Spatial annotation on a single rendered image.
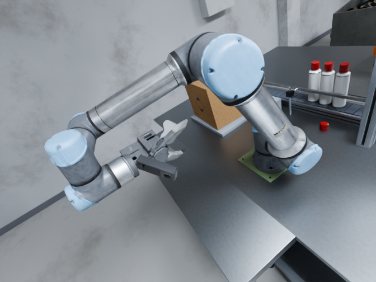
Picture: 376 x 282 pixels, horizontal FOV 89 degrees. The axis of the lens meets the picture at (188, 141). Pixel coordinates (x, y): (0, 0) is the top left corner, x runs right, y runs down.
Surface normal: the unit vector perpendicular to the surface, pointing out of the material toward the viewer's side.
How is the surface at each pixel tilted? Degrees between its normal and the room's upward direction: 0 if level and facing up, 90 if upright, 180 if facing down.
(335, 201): 0
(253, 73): 85
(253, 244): 0
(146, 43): 90
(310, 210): 0
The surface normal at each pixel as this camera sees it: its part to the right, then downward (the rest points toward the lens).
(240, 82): 0.21, 0.44
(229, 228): -0.32, -0.76
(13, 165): 0.48, 0.39
